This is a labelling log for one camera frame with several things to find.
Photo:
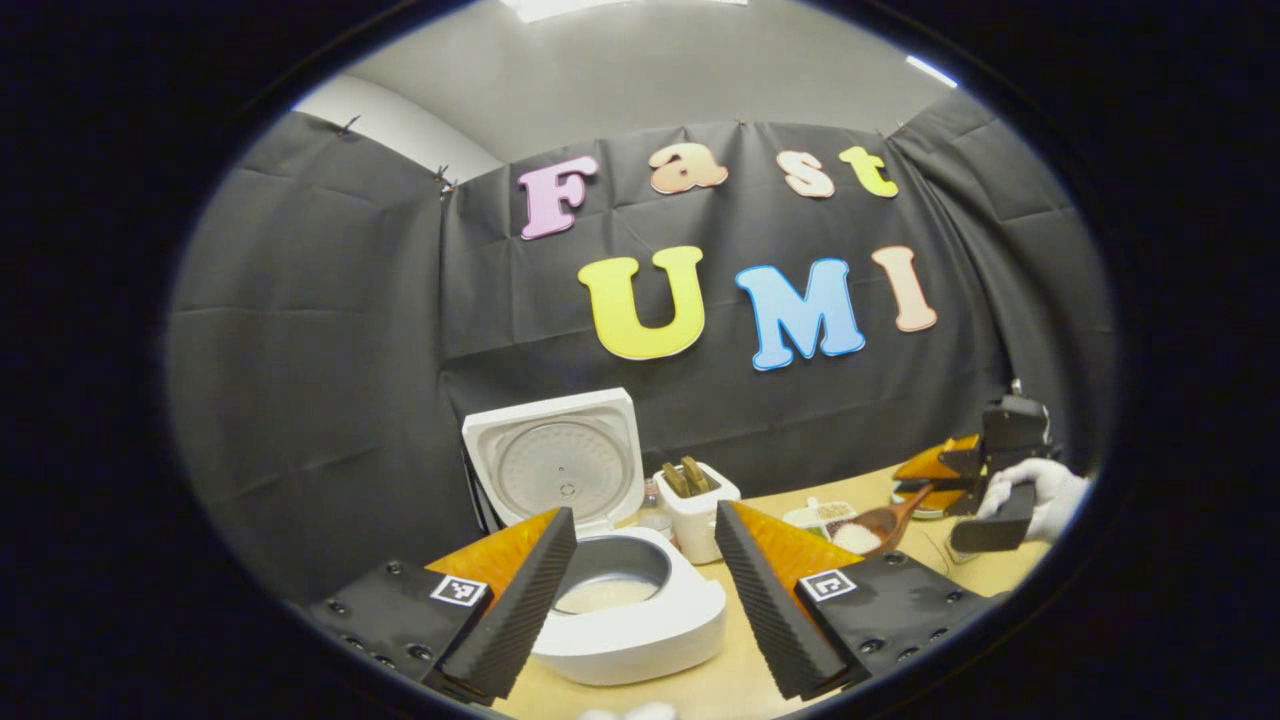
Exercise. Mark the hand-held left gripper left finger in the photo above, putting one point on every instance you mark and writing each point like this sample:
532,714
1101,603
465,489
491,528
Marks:
510,620

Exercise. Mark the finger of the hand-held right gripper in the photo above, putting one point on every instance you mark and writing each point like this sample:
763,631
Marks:
945,460
962,497

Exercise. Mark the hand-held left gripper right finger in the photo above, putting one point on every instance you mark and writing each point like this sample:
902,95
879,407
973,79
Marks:
775,620

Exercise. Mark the brown wooden spoon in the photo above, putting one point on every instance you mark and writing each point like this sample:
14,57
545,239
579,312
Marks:
895,515

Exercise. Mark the spoonful of white rice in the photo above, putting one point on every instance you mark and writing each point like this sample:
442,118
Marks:
855,538

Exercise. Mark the white rice cooker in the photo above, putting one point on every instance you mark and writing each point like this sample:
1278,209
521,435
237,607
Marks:
640,640

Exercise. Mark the white divided bean dish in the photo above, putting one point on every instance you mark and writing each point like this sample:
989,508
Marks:
815,515

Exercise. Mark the white toaster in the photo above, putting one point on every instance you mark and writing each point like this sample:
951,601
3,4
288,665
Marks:
695,530

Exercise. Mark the clear plastic bottle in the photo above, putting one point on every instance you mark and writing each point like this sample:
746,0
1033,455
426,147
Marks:
655,515

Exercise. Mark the brown toast slice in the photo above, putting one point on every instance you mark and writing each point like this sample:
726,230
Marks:
675,480
696,473

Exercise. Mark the black backdrop cloth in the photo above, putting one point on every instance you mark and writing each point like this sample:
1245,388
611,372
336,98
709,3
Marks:
300,330

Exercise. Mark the ceiling light panel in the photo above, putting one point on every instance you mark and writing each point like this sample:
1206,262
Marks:
620,8
930,70

